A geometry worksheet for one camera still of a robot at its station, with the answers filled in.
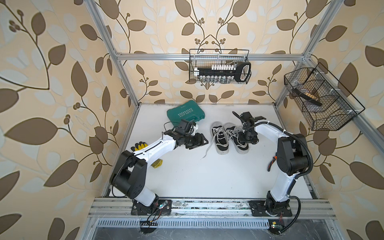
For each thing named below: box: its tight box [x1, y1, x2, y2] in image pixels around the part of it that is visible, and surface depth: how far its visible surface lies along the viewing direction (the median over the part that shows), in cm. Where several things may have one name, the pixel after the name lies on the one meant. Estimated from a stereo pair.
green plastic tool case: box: [167, 100, 206, 126], surface depth 112 cm
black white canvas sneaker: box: [200, 121, 229, 160], surface depth 96 cm
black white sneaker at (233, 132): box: [223, 122, 249, 154], surface depth 95 cm
